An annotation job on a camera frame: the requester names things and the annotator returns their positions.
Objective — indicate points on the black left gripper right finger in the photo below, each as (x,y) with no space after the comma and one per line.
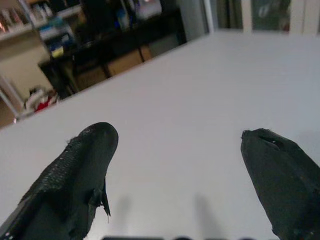
(280,180)

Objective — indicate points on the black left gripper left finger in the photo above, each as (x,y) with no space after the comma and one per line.
(72,175)

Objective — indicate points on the red and white bag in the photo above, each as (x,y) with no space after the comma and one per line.
(41,101)

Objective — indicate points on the brown cardboard box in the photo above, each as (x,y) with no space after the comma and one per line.
(125,62)
(90,76)

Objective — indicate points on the black shelf unit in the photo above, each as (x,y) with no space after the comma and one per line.
(110,47)

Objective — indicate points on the stack of blue boxes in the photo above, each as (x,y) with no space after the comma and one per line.
(57,37)

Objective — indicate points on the white bookshelf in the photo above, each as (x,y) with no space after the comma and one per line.
(22,22)

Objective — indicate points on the white framed window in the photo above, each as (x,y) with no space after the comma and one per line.
(265,16)

